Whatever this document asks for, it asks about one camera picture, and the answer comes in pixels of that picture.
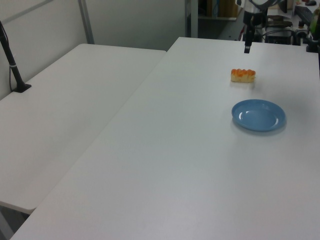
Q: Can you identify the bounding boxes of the thin black stand cable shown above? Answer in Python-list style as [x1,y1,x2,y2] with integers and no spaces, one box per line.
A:
[9,66,16,92]

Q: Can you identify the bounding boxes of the orange glazed bread loaf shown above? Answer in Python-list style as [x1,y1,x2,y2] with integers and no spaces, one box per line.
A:
[230,68,257,83]

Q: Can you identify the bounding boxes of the blue round plate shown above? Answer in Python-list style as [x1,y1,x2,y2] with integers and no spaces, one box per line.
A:
[231,99,287,133]

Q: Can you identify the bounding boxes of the black table clamp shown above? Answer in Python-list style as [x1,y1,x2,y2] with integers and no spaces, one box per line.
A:
[304,36,320,54]

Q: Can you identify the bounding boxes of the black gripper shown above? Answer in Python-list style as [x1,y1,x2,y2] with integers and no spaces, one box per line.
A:
[243,9,266,55]

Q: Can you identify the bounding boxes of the black camera stand pole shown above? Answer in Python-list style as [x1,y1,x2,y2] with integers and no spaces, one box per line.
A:
[0,19,33,94]

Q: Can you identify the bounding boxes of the brown cardboard box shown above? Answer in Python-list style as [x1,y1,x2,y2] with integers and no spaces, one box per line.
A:
[209,0,239,18]

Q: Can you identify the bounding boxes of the grey metal partition post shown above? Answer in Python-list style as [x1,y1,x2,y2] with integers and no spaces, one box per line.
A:
[77,0,95,45]

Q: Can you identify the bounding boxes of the black keyboard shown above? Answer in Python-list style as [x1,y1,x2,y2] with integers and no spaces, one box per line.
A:
[294,4,314,24]

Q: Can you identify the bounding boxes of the green bottle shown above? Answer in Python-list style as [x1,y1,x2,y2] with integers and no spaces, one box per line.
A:
[309,6,320,41]

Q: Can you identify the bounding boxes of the brown flat object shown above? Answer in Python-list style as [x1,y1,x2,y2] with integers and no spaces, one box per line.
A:
[266,14,294,28]

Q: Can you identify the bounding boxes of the grey metal shelf upright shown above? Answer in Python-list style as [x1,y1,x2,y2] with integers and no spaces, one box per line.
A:
[184,0,200,39]

